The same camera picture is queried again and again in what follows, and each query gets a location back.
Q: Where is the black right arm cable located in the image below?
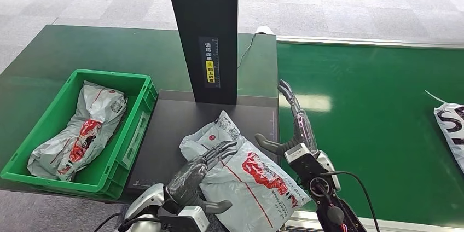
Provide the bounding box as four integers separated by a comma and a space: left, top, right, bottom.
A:
318, 171, 381, 232

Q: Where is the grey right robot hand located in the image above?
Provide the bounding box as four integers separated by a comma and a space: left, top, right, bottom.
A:
254, 79, 320, 156

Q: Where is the black inbound scanner machine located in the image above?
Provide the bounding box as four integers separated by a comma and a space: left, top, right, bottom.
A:
126, 0, 280, 195

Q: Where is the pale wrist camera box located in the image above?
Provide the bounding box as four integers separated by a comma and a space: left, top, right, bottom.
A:
157, 205, 211, 232
284, 143, 320, 165

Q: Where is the small white object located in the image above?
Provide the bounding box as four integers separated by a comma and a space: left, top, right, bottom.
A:
255, 26, 275, 37

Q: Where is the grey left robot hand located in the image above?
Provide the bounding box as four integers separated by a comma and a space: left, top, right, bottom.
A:
165, 141, 239, 214

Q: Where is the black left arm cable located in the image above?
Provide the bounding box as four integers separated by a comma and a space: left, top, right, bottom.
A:
93, 212, 126, 232

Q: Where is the black yellow label sticker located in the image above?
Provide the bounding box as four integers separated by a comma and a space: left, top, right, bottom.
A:
198, 36, 221, 89

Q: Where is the thin black scanner cable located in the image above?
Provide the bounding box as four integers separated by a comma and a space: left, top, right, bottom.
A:
237, 33, 257, 70

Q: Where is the green plastic crate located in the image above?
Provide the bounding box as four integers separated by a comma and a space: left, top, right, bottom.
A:
0, 69, 159, 201

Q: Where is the aluminium conveyor rail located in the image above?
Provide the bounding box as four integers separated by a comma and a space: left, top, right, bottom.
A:
276, 36, 464, 49
282, 210, 464, 232

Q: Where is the green conveyor belt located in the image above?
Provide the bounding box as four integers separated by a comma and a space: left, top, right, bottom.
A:
277, 42, 464, 229

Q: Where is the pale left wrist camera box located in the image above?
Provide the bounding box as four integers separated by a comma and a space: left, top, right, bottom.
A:
157, 205, 211, 232

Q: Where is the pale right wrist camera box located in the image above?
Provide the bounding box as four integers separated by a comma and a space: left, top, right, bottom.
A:
284, 143, 320, 165

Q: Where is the white black-lettered mailer bag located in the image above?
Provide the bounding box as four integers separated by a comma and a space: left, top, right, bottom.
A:
424, 90, 464, 174

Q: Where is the grey red-print mailer bag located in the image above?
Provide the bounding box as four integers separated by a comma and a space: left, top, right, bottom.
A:
27, 80, 128, 183
179, 110, 312, 232

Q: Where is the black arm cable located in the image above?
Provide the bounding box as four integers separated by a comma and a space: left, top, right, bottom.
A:
93, 212, 126, 232
318, 171, 381, 232

